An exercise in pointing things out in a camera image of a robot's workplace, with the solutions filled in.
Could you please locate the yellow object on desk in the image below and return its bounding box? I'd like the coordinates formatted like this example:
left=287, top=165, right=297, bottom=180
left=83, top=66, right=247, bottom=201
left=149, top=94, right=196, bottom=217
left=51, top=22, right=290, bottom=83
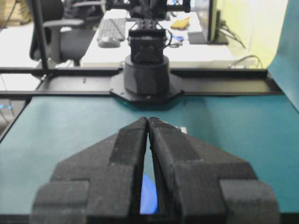
left=171, top=17, right=190, bottom=30

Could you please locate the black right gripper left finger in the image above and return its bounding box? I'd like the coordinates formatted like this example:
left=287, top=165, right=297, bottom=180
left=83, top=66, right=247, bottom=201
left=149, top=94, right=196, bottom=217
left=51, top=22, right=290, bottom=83
left=30, top=117, right=148, bottom=224

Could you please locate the black office chair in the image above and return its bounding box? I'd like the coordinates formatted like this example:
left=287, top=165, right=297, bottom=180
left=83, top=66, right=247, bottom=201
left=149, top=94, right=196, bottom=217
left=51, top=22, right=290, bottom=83
left=36, top=0, right=103, bottom=66

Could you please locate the grey computer keyboard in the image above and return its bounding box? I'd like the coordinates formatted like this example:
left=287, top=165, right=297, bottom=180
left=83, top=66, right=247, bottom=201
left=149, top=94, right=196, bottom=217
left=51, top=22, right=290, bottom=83
left=96, top=18, right=127, bottom=49

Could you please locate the black frame rail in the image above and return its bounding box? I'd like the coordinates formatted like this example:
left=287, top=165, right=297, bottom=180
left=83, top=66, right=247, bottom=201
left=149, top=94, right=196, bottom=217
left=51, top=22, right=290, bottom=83
left=0, top=67, right=283, bottom=100

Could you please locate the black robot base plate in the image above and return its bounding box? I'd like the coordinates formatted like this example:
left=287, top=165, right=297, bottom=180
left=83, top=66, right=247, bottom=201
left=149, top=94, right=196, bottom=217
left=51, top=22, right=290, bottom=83
left=109, top=72, right=184, bottom=104

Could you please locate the large blue plastic gear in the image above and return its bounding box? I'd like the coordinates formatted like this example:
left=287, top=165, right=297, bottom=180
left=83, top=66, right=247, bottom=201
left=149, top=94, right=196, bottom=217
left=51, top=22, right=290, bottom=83
left=140, top=174, right=158, bottom=215

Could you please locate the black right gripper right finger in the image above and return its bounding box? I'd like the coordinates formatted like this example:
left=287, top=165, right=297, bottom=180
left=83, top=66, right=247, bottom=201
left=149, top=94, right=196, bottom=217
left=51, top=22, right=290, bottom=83
left=149, top=117, right=280, bottom=224

